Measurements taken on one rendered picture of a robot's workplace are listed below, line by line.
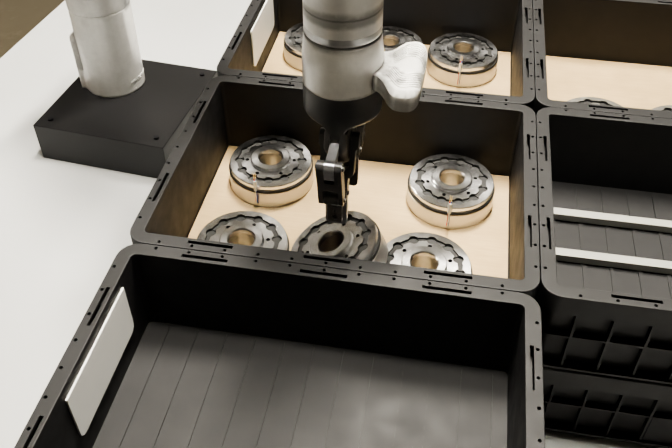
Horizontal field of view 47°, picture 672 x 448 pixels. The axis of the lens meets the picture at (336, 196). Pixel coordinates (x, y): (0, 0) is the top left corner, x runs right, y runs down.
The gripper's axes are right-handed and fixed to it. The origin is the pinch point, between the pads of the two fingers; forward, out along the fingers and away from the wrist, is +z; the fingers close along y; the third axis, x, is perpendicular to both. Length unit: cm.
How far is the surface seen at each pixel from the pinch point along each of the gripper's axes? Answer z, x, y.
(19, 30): 93, -156, -166
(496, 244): 9.8, 17.1, -5.1
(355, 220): 4.3, 1.4, -0.2
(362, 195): 9.7, 0.5, -10.3
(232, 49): -0.3, -19.6, -24.1
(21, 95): 23, -64, -38
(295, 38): 6.9, -15.3, -40.1
